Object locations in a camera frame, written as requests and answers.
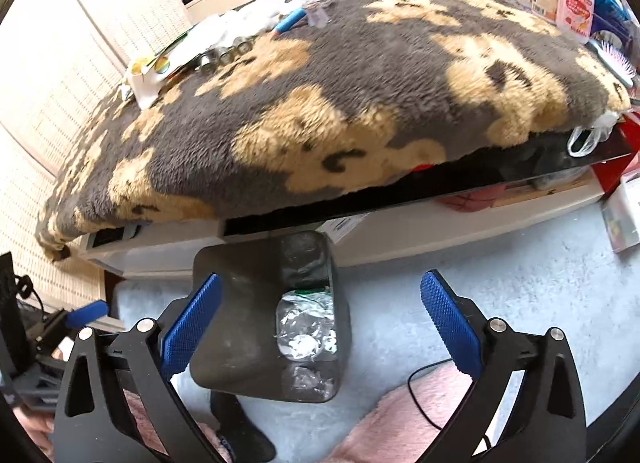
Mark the pale blue fluffy rug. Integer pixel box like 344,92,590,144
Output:
107,200,640,463

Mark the red box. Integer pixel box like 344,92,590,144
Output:
591,112,640,194

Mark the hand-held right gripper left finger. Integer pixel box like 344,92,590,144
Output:
52,272,231,463

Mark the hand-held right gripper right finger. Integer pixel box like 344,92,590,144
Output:
415,270,588,463

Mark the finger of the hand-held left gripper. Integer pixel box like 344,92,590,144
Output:
30,299,111,349

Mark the white low table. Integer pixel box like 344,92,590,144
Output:
77,140,636,280

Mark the woven rattan folding screen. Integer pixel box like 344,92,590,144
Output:
0,0,198,314

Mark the blue packet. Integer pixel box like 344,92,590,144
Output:
591,0,634,40

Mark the clear plastic wrapper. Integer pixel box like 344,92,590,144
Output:
295,0,332,28

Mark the white carton with yellow print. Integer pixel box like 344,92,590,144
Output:
126,57,172,110

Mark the white hairbrush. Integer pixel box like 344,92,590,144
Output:
589,30,639,90

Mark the bear print fleece blanket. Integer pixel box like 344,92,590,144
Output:
37,0,633,264

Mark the white plastic bag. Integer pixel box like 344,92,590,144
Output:
566,110,622,158

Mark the crumpled silver foil wrapper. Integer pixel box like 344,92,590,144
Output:
275,288,335,361

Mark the thin black cable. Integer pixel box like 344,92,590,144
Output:
406,358,493,454

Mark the white crumpled tissue heap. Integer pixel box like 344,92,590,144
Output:
192,0,289,51

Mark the blue tube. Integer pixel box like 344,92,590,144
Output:
271,7,307,38

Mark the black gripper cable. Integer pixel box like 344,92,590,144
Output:
14,272,47,316

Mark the white storage box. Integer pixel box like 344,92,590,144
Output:
600,177,640,255

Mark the black sock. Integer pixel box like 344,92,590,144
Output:
210,392,277,462

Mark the pink fluffy cloth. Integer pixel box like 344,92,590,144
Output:
120,365,503,463

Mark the pink label wipes packet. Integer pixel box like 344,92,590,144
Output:
556,0,599,44

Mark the green edged paper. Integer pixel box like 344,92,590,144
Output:
149,24,202,74

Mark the dark grey trash bin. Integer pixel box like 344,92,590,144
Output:
189,230,353,403

